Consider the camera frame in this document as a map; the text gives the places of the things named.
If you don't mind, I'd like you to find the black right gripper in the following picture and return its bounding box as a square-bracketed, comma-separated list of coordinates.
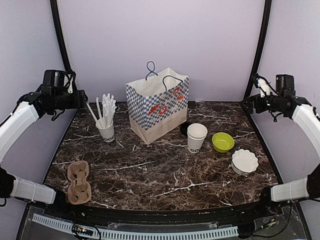
[240, 93, 284, 115]

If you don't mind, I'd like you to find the brown cardboard cup carrier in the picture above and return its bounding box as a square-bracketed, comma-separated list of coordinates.
[67, 160, 92, 205]

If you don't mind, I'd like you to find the black coffee cup lid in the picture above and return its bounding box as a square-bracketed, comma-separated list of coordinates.
[180, 121, 193, 136]

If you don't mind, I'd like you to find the grey slotted cable duct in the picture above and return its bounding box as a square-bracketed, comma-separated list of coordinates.
[31, 213, 239, 240]

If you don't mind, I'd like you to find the lime green bowl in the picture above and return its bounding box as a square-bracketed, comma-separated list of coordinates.
[212, 132, 235, 153]

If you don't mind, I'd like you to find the white scalloped ceramic bowl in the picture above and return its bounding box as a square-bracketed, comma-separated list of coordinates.
[231, 148, 259, 176]

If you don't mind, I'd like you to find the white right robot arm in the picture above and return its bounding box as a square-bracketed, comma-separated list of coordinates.
[240, 94, 320, 217]

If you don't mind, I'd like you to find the black right frame post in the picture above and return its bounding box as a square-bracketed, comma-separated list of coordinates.
[242, 0, 273, 101]

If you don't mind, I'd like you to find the checkered blue paper bag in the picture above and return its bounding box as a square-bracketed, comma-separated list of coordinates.
[125, 61, 190, 145]

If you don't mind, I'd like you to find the black left frame post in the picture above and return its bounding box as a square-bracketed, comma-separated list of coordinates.
[50, 0, 72, 73]

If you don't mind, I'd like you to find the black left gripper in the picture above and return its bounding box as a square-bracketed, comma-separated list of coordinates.
[52, 89, 88, 110]

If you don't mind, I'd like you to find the black frame post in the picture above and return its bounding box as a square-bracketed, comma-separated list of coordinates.
[242, 0, 273, 101]
[50, 0, 72, 73]

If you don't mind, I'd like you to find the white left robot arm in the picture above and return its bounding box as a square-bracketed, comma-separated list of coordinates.
[0, 90, 87, 218]

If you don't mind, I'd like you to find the white cup holding straws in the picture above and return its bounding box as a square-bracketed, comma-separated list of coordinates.
[95, 124, 115, 143]

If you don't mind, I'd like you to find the bundle of white straws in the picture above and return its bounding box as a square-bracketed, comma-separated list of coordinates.
[95, 93, 117, 129]

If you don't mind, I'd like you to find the black front table rail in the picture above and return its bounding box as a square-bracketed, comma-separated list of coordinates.
[21, 202, 297, 226]

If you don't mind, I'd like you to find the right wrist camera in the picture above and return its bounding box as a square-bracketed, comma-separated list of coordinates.
[252, 73, 296, 98]

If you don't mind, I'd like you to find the white wrapped straw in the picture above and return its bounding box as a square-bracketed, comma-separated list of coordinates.
[86, 102, 100, 127]

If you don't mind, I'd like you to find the white paper coffee cup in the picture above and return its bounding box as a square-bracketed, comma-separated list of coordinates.
[187, 123, 208, 154]

